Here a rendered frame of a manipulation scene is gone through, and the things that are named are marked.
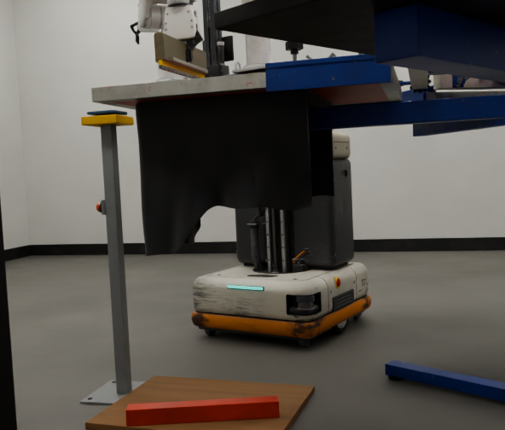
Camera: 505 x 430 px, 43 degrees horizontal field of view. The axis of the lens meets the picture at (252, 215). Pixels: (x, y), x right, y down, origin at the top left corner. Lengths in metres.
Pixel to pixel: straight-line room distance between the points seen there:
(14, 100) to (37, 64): 0.42
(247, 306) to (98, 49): 4.19
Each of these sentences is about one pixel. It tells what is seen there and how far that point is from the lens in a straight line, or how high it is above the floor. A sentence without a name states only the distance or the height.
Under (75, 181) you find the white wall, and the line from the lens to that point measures 6.57.
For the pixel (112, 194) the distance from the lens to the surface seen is 2.20.
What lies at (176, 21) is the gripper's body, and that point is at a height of 1.20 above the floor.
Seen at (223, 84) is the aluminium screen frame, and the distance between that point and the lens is 1.64.
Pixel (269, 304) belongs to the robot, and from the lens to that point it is 2.73.
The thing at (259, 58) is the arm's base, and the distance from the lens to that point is 2.47.
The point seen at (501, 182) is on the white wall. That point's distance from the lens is 5.68.
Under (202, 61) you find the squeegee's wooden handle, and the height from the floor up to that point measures 1.11.
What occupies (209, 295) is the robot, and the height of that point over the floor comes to 0.20.
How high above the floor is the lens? 0.75
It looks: 4 degrees down
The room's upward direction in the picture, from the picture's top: 3 degrees counter-clockwise
